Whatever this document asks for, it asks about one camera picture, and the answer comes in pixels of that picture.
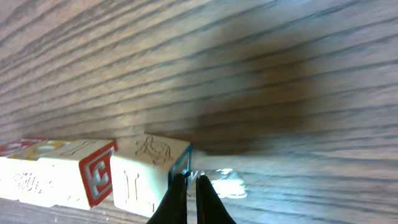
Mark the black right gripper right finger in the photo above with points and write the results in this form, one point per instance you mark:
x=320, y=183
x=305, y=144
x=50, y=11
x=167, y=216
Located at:
x=210, y=209

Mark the green-top wooden block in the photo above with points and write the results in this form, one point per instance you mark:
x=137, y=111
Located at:
x=77, y=175

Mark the lone plain wooden block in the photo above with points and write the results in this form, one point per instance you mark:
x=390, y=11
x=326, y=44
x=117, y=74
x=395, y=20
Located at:
x=143, y=171

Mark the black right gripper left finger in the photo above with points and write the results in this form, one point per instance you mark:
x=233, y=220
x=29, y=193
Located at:
x=173, y=207

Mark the wooden block blue edge lowest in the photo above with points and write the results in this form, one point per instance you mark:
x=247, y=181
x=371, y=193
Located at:
x=18, y=145

